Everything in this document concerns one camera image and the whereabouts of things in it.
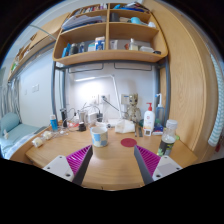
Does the wooden loft bed rail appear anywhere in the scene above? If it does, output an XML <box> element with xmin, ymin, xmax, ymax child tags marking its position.
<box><xmin>8</xmin><ymin>13</ymin><xmax>71</xmax><ymax>83</ymax></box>

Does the flat round red coaster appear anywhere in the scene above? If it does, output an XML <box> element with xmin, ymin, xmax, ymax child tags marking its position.
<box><xmin>120</xmin><ymin>137</ymin><xmax>138</xmax><ymax>148</ymax></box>

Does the wooden wardrobe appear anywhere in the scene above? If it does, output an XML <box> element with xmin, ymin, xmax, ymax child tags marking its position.
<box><xmin>143</xmin><ymin>0</ymin><xmax>216</xmax><ymax>163</ymax></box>

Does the bed with teal bedding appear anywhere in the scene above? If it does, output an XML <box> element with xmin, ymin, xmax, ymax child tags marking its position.
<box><xmin>0</xmin><ymin>111</ymin><xmax>49</xmax><ymax>158</ymax></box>

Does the wooden shelf unit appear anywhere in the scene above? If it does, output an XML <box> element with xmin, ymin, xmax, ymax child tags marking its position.
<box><xmin>52</xmin><ymin>1</ymin><xmax>169</xmax><ymax>67</ymax></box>

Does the small blue bottle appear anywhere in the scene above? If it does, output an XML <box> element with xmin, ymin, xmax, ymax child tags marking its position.
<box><xmin>49</xmin><ymin>114</ymin><xmax>59</xmax><ymax>132</ymax></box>

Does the white tissue pack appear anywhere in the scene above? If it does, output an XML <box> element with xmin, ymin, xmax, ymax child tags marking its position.
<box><xmin>114</xmin><ymin>118</ymin><xmax>136</xmax><ymax>135</ymax></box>

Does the black electric shaver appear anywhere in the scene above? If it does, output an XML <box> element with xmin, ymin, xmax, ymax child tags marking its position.
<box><xmin>59</xmin><ymin>108</ymin><xmax>68</xmax><ymax>129</ymax></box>

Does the white tape roll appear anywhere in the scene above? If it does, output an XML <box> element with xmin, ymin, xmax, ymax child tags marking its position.
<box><xmin>42</xmin><ymin>130</ymin><xmax>54</xmax><ymax>141</ymax></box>
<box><xmin>31</xmin><ymin>136</ymin><xmax>45</xmax><ymax>148</ymax></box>

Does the clear bottle with dark label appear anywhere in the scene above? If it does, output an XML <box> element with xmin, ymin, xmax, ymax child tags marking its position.
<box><xmin>156</xmin><ymin>119</ymin><xmax>179</xmax><ymax>158</ymax></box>

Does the white pump bottle red top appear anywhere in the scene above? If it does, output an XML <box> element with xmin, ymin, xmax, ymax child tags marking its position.
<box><xmin>142</xmin><ymin>102</ymin><xmax>156</xmax><ymax>137</ymax></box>

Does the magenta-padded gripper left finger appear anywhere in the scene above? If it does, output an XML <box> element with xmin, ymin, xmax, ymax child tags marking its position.
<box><xmin>42</xmin><ymin>144</ymin><xmax>95</xmax><ymax>187</ymax></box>

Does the small black jar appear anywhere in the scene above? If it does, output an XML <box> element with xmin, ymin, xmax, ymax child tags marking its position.
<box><xmin>77</xmin><ymin>121</ymin><xmax>87</xmax><ymax>132</ymax></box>

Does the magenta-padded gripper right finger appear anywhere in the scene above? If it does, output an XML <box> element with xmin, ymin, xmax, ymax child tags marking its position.
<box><xmin>133</xmin><ymin>144</ymin><xmax>184</xmax><ymax>185</ymax></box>

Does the blue spray bottle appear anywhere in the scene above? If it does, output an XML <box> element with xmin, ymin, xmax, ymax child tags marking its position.
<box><xmin>154</xmin><ymin>93</ymin><xmax>166</xmax><ymax>130</ymax></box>

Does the white power strip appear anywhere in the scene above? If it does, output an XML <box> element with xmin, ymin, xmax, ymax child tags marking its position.
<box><xmin>95</xmin><ymin>121</ymin><xmax>115</xmax><ymax>130</ymax></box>

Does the white mug with blue patches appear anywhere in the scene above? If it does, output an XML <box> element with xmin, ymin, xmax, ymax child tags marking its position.
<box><xmin>89</xmin><ymin>125</ymin><xmax>110</xmax><ymax>148</ymax></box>

